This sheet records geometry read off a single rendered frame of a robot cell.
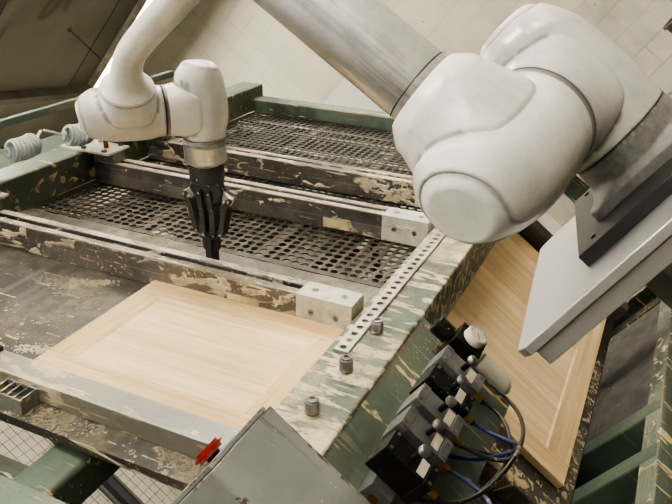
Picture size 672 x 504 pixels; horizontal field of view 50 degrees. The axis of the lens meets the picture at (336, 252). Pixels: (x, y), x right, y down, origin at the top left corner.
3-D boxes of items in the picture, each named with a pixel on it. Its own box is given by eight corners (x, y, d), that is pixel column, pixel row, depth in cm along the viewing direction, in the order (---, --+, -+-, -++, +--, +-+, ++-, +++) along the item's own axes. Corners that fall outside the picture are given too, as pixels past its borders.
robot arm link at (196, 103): (223, 127, 155) (161, 132, 151) (218, 53, 149) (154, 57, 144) (235, 141, 146) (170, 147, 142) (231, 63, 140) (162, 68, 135)
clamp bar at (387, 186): (454, 216, 202) (461, 133, 191) (119, 155, 247) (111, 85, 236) (464, 204, 210) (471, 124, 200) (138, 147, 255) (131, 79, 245)
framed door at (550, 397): (557, 489, 176) (563, 485, 175) (393, 333, 179) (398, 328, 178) (602, 319, 250) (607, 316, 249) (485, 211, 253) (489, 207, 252)
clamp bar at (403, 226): (424, 251, 181) (430, 160, 170) (64, 178, 225) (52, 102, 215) (436, 237, 189) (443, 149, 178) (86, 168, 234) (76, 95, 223)
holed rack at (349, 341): (348, 355, 130) (348, 352, 129) (333, 351, 131) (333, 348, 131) (532, 130, 265) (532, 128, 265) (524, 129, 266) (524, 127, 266)
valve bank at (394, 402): (496, 560, 93) (362, 431, 95) (429, 597, 102) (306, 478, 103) (561, 363, 134) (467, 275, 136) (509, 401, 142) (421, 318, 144)
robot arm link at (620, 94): (679, 69, 98) (560, -40, 98) (635, 137, 87) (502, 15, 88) (598, 135, 111) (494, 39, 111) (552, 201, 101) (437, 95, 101)
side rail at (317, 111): (512, 163, 265) (515, 134, 260) (254, 125, 306) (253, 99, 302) (516, 157, 271) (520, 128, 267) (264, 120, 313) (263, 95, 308)
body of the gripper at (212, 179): (232, 160, 153) (234, 201, 157) (199, 154, 156) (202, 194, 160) (212, 171, 147) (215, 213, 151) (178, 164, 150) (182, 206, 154)
